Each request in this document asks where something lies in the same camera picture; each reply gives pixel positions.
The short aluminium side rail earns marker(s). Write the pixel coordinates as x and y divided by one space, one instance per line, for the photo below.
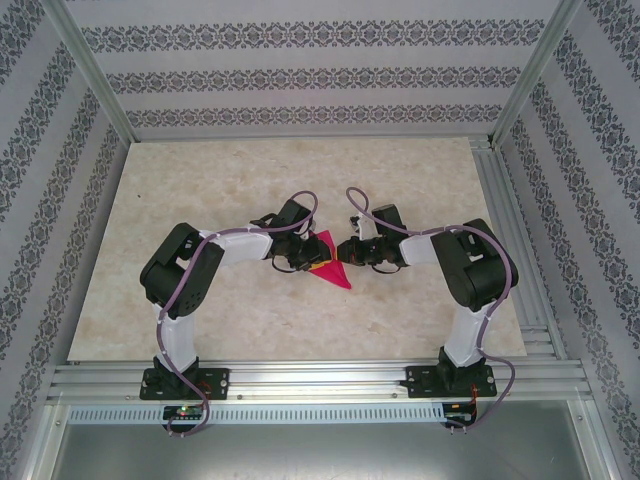
520 250

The long aluminium mounting rail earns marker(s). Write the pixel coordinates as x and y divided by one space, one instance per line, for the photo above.
310 380

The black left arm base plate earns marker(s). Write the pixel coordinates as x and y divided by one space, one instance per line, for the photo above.
217 382

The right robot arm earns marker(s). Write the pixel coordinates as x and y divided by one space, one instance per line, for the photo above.
480 270

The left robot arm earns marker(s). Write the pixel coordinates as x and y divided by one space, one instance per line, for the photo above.
175 280

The aluminium frame post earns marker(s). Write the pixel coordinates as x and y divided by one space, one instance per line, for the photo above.
95 75
535 75

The grey metal shelf panel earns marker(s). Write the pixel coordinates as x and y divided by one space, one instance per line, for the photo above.
310 450

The pink paper sheet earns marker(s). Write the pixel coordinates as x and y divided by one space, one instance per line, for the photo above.
339 275

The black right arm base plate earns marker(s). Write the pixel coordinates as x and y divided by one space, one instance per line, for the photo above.
417 381

